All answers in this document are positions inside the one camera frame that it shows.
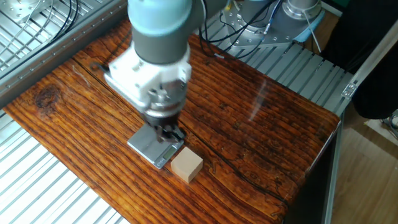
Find black cable with grey tag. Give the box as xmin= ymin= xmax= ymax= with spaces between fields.
xmin=198 ymin=12 xmax=268 ymax=60

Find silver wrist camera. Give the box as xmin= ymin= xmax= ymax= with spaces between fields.
xmin=104 ymin=74 xmax=150 ymax=114

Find person in black clothing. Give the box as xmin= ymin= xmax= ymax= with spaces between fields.
xmin=320 ymin=0 xmax=398 ymax=120

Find aluminium frame post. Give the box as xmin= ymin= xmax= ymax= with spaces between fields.
xmin=341 ymin=29 xmax=398 ymax=100

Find coiled grey cables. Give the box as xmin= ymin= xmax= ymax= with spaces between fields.
xmin=381 ymin=108 xmax=398 ymax=139

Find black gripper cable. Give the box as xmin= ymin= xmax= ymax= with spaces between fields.
xmin=90 ymin=62 xmax=109 ymax=73

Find glossy brown wooden board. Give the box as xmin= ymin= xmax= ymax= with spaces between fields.
xmin=2 ymin=18 xmax=342 ymax=224

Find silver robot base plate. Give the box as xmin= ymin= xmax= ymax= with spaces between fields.
xmin=223 ymin=2 xmax=296 ymax=50

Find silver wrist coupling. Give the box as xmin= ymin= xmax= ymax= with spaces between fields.
xmin=145 ymin=80 xmax=188 ymax=118

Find metal connector with blue ends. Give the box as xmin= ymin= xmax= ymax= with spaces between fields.
xmin=263 ymin=0 xmax=281 ymax=35

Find grey aluminium beam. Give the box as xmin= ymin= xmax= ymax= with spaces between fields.
xmin=0 ymin=0 xmax=130 ymax=109

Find metal wire grid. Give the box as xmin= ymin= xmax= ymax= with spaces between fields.
xmin=0 ymin=0 xmax=106 ymax=72

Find white zip tie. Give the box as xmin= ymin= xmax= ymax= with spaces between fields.
xmin=303 ymin=11 xmax=322 ymax=54

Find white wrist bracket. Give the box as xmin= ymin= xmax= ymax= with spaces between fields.
xmin=104 ymin=43 xmax=192 ymax=103

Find thin white cable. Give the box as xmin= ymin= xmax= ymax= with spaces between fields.
xmin=4 ymin=0 xmax=55 ymax=47

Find aluminium table edge rail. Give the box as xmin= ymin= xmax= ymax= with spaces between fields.
xmin=322 ymin=113 xmax=346 ymax=224

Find silver digital pocket scale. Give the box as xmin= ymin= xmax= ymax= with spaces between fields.
xmin=127 ymin=123 xmax=185 ymax=170

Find silver perforated mount plate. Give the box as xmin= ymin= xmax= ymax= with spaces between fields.
xmin=0 ymin=0 xmax=43 ymax=24

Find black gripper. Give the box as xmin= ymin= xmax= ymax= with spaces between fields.
xmin=144 ymin=110 xmax=188 ymax=145

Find silver corner bracket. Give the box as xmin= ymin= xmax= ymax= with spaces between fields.
xmin=341 ymin=82 xmax=358 ymax=100

